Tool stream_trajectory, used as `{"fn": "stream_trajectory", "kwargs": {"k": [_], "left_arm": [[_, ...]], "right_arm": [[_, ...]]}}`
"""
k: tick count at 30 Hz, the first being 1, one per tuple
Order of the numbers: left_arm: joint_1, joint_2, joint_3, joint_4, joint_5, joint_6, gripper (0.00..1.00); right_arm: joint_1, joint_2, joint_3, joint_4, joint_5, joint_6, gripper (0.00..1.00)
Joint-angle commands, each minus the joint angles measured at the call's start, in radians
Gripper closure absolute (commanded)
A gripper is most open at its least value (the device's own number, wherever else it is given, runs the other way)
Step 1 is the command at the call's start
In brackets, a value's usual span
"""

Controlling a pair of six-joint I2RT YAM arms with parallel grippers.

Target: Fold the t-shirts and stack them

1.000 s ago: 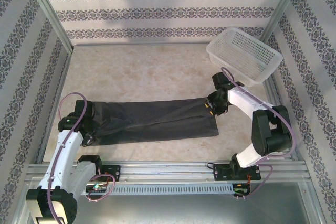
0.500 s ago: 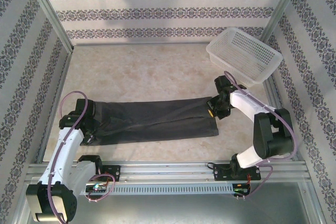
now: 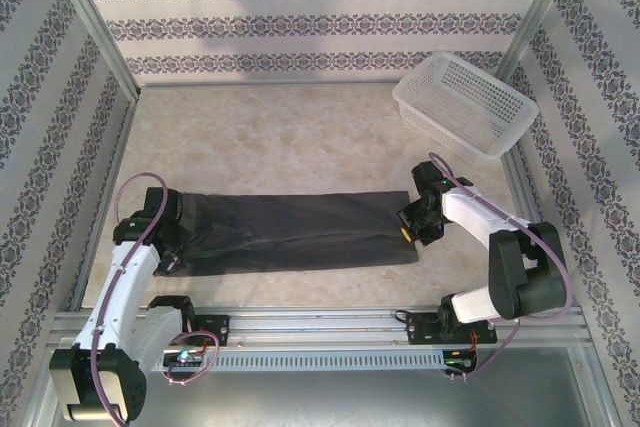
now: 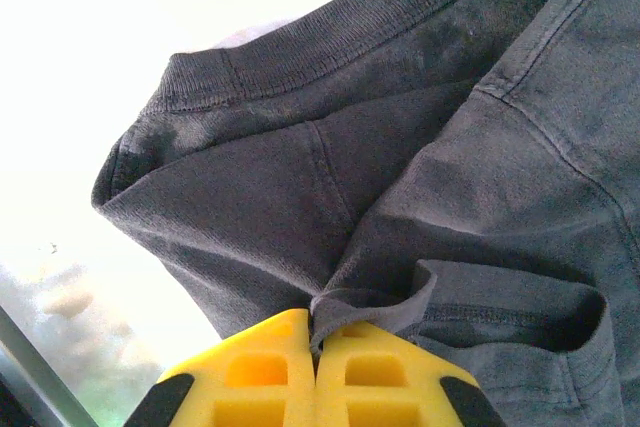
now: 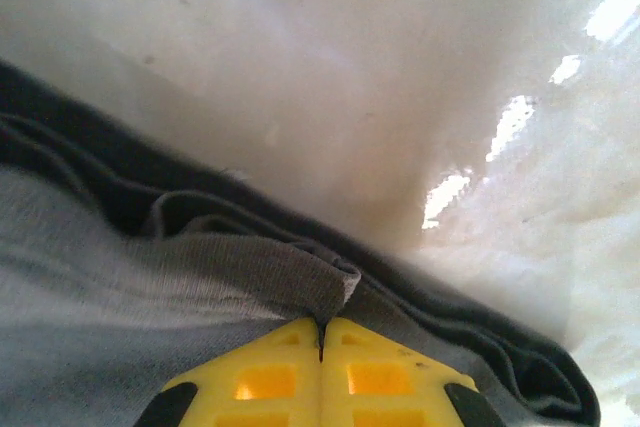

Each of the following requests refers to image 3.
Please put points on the dark grey t-shirt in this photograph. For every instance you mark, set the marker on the dark grey t-shirt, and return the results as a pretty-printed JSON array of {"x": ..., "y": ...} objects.
[{"x": 300, "y": 232}]

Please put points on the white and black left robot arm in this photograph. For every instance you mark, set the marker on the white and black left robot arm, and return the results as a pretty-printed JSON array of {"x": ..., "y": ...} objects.
[{"x": 120, "y": 297}]

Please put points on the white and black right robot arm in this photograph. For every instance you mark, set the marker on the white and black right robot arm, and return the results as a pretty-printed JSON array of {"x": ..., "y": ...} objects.
[{"x": 520, "y": 267}]

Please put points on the white perforated plastic basket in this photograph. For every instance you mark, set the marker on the white perforated plastic basket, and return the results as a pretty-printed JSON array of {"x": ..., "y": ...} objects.
[{"x": 465, "y": 107}]

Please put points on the small circuit board green light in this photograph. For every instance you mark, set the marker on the small circuit board green light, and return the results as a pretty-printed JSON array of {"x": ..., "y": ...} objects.
[{"x": 184, "y": 358}]

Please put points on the small circuit board blue light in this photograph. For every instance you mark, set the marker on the small circuit board blue light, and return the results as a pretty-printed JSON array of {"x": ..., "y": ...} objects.
[{"x": 459, "y": 359}]

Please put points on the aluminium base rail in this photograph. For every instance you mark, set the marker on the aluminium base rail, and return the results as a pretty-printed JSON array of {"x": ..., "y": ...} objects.
[{"x": 320, "y": 324}]

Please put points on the aluminium frame post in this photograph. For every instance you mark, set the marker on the aluminium frame post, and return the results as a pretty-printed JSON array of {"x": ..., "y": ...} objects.
[
  {"x": 95, "y": 22},
  {"x": 540, "y": 12}
]

